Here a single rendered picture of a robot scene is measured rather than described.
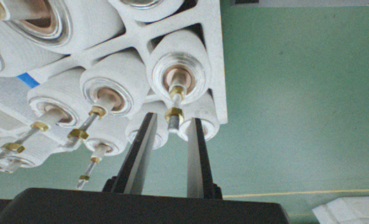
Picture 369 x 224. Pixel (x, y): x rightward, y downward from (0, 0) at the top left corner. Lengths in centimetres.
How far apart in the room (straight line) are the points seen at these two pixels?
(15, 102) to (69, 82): 28
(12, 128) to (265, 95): 90
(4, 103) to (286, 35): 79
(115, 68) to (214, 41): 16
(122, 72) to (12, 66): 14
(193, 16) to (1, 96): 51
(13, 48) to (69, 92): 7
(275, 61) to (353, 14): 18
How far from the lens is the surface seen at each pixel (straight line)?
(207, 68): 17
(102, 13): 23
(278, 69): 54
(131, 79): 21
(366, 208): 260
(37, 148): 60
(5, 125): 68
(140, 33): 24
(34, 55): 30
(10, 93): 57
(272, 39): 48
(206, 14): 23
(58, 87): 30
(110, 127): 34
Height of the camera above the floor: 40
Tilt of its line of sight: 48 degrees down
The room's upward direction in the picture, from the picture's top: 178 degrees counter-clockwise
